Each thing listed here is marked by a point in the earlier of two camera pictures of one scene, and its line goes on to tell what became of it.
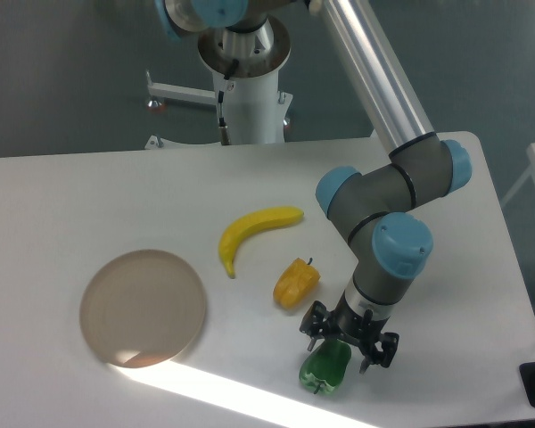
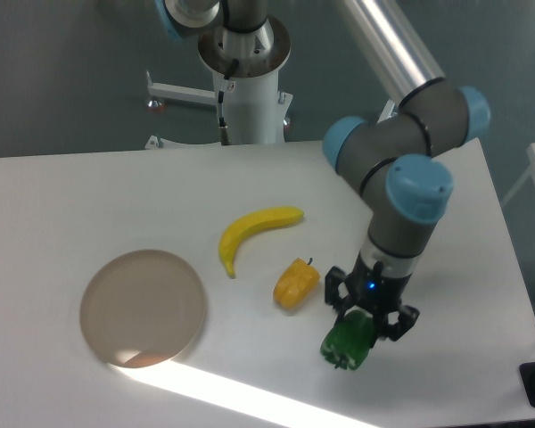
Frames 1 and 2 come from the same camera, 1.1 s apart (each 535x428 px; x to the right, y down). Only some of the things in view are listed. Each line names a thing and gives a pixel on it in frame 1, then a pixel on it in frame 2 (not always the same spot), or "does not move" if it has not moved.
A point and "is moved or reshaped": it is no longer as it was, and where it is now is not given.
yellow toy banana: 267,218 does not move
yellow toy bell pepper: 296,283 does not move
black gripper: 362,332 → 374,292
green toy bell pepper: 325,366 is moved or reshaped
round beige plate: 141,308 does not move
